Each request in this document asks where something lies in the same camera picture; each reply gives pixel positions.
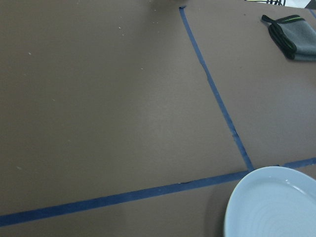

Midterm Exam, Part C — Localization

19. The light blue plate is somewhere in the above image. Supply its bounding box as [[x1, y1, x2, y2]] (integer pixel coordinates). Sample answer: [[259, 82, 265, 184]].
[[223, 166, 316, 237]]

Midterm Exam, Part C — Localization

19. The dark grey folded cloth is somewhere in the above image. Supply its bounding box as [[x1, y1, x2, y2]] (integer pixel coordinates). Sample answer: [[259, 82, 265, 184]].
[[261, 15, 316, 61]]

